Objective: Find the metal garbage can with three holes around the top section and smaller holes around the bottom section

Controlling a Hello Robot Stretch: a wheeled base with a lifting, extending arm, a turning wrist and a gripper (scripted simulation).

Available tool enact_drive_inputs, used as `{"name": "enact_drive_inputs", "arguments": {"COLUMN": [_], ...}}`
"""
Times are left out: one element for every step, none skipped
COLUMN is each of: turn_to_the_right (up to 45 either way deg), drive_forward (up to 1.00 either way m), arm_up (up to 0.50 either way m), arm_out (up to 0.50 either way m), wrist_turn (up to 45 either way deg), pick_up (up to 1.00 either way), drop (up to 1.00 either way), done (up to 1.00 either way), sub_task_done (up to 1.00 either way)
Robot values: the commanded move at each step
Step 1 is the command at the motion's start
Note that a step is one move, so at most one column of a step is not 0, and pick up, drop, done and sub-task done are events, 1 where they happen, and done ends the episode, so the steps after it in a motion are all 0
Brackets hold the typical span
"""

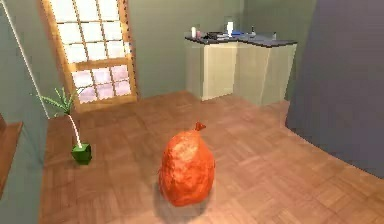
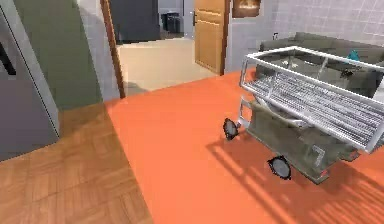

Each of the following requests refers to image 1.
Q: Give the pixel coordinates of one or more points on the black pan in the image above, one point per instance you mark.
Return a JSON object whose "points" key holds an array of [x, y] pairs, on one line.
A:
{"points": [[214, 35]]}

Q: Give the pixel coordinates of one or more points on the small dark bottle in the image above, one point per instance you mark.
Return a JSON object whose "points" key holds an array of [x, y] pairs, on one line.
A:
{"points": [[253, 31]]}

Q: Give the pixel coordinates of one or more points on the pink cup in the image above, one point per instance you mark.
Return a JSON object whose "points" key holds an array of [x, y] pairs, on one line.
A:
{"points": [[198, 34]]}

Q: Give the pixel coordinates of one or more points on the blue dish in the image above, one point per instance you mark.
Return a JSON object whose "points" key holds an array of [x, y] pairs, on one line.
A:
{"points": [[237, 33]]}

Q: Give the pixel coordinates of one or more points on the house plant in green pot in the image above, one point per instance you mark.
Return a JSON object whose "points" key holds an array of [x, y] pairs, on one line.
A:
{"points": [[82, 153]]}

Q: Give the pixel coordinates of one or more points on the cream cabinet with dark worktop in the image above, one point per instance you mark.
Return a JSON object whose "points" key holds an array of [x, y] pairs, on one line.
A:
{"points": [[233, 71]]}

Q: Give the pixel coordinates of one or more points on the brown wooden shelf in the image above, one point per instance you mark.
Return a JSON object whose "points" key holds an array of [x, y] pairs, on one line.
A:
{"points": [[7, 146]]}

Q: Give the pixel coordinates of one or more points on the wooden glass-paned door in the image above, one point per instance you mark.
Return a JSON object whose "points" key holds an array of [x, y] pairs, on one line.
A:
{"points": [[96, 50]]}

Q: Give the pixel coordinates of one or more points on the white bottle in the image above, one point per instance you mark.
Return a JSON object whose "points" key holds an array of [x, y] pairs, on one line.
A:
{"points": [[230, 28]]}

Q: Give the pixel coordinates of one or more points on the orange tied garbage bag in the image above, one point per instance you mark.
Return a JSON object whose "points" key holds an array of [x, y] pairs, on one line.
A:
{"points": [[186, 170]]}

